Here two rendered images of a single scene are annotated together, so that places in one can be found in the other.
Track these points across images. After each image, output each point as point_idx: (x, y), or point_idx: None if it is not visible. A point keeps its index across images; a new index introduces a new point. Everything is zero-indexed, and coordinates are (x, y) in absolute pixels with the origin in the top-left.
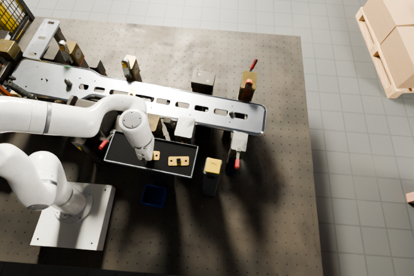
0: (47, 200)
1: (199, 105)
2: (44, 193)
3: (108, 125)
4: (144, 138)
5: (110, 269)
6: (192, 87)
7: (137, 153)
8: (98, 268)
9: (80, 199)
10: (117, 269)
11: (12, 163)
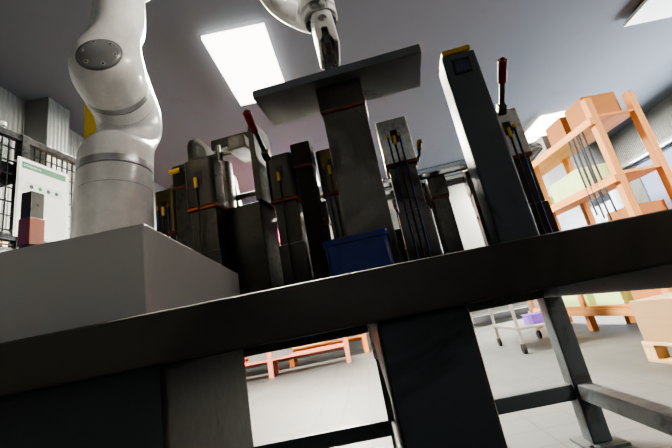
0: (129, 45)
1: None
2: (134, 39)
3: (260, 150)
4: None
5: (163, 310)
6: (395, 205)
7: (316, 18)
8: (86, 326)
9: (150, 224)
10: (205, 302)
11: None
